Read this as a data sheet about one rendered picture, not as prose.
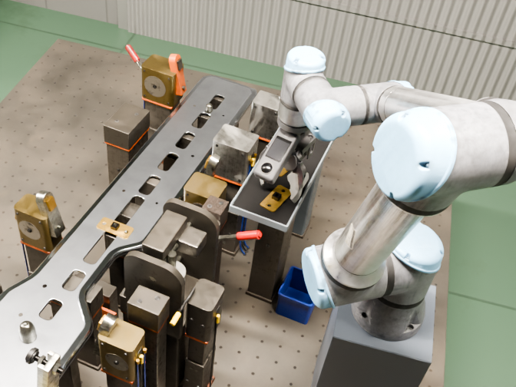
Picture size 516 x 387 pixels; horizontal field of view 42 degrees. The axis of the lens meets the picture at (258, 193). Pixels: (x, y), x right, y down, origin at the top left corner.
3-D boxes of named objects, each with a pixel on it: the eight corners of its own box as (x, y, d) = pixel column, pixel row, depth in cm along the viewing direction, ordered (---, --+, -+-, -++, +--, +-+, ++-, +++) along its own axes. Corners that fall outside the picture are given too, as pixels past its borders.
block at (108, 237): (117, 294, 183) (112, 223, 163) (140, 303, 181) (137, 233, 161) (109, 305, 180) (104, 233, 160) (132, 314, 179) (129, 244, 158)
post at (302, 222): (288, 214, 211) (310, 104, 181) (310, 223, 210) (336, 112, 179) (279, 230, 206) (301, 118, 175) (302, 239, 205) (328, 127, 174)
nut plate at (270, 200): (279, 185, 154) (279, 181, 153) (292, 192, 152) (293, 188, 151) (259, 205, 148) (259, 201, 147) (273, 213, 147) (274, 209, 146)
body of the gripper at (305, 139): (313, 157, 147) (322, 114, 138) (293, 177, 141) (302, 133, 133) (284, 142, 149) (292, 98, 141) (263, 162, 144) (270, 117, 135)
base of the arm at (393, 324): (425, 291, 143) (438, 262, 137) (420, 349, 133) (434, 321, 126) (355, 273, 145) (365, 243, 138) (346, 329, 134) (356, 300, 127)
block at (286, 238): (258, 269, 194) (278, 153, 163) (283, 279, 193) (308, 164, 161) (245, 293, 187) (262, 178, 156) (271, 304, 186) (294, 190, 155)
